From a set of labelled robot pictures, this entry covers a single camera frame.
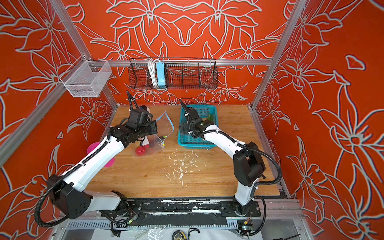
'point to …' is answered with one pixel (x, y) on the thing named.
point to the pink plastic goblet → (93, 146)
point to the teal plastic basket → (189, 142)
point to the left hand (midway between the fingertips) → (156, 124)
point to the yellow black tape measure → (178, 235)
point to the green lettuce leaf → (210, 117)
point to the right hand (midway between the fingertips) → (185, 125)
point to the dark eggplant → (163, 137)
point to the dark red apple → (140, 150)
